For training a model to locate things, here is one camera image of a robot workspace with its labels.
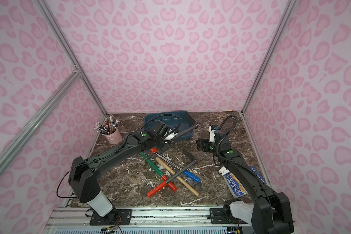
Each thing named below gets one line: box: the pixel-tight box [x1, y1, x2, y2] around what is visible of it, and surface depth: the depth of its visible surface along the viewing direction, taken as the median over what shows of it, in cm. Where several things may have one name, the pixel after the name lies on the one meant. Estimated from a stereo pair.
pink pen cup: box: [104, 127, 123, 145], surface depth 98 cm
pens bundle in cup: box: [94, 116, 124, 136], surface depth 94 cm
